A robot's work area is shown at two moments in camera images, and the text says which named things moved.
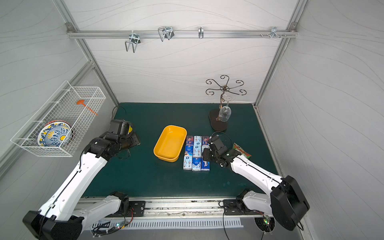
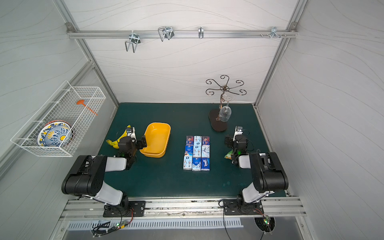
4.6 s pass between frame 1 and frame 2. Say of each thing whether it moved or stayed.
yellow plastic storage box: moved
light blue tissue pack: stayed
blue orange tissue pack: stayed
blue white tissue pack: stayed
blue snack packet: stayed
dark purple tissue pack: stayed
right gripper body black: moved
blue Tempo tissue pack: stayed
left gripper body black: moved
